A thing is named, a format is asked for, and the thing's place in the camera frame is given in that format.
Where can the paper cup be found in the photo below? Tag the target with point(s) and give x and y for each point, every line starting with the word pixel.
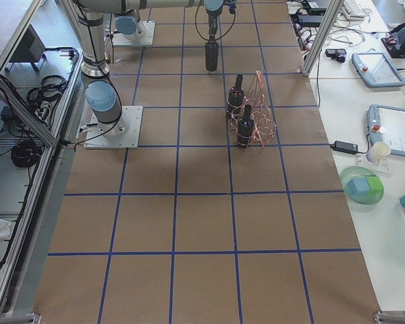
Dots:
pixel 377 152

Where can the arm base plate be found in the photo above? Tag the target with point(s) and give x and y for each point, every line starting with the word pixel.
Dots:
pixel 124 135
pixel 134 34

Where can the dark wine bottle carried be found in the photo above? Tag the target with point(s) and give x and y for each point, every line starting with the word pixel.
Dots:
pixel 211 54

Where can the aluminium frame post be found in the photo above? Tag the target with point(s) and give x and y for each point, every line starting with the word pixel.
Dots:
pixel 323 31

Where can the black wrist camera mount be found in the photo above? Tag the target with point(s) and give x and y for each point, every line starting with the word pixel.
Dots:
pixel 231 4

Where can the green bowl with blocks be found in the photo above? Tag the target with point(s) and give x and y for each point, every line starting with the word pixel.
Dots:
pixel 361 185

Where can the teach pendant near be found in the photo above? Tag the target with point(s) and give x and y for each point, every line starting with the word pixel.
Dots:
pixel 387 124

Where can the dark wine bottle in basket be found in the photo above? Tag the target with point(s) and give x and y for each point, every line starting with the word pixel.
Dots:
pixel 245 127

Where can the teach pendant far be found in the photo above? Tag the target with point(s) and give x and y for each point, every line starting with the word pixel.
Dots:
pixel 377 70

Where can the teach pendant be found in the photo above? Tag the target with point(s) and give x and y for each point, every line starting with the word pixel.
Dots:
pixel 377 70
pixel 387 124

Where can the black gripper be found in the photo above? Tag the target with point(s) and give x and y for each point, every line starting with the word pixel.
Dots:
pixel 212 21

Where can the copper wire wine basket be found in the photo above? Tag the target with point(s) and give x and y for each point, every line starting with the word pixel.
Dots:
pixel 264 125

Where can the black power adapter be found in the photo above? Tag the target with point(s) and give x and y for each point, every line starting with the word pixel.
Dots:
pixel 344 147

